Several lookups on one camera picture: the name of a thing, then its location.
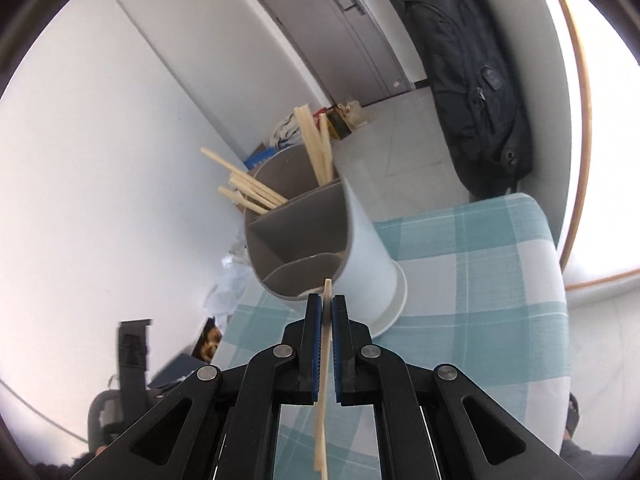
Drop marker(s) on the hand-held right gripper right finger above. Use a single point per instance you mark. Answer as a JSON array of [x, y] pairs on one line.
[[340, 340]]

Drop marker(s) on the dark blue shoebox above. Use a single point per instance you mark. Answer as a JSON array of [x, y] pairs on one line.
[[175, 367]]

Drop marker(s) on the light wooden chopstick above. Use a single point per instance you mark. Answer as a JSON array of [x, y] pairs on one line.
[[306, 137], [252, 189], [240, 199], [240, 172], [316, 147], [322, 435]]

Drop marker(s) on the red yellow bag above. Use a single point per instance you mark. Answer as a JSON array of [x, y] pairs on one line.
[[340, 127]]

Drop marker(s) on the person's grey trouser leg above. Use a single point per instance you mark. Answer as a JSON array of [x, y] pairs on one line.
[[590, 462]]

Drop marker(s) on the beige paper bag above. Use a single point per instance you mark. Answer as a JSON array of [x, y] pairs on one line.
[[357, 112]]

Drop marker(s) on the person's left forearm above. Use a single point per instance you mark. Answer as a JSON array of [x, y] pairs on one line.
[[65, 465]]

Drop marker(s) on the gold-framed window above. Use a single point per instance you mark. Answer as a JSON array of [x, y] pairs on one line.
[[610, 160]]

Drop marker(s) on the brown shoe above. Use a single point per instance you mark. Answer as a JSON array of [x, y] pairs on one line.
[[210, 345]]

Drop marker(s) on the white grey utensil holder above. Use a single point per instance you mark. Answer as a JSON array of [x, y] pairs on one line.
[[370, 270]]

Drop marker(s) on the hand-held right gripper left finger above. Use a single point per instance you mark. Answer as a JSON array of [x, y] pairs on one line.
[[314, 340]]

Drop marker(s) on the white plastic bag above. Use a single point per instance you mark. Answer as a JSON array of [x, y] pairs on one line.
[[222, 300]]

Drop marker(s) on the grey entrance door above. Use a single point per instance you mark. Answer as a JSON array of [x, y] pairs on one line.
[[325, 25]]

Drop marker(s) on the black slipper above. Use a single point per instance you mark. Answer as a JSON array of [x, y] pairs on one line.
[[572, 415]]

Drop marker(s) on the black backpack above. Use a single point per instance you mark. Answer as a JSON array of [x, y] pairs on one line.
[[465, 85]]

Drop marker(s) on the blue cardboard box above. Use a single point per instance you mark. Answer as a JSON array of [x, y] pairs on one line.
[[260, 159]]

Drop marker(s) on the white cloth bag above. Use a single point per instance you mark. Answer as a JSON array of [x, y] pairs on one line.
[[285, 132]]

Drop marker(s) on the teal checked tablecloth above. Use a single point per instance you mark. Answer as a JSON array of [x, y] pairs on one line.
[[475, 285]]

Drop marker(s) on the grey plastic bag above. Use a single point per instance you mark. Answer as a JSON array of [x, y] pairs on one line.
[[235, 260]]

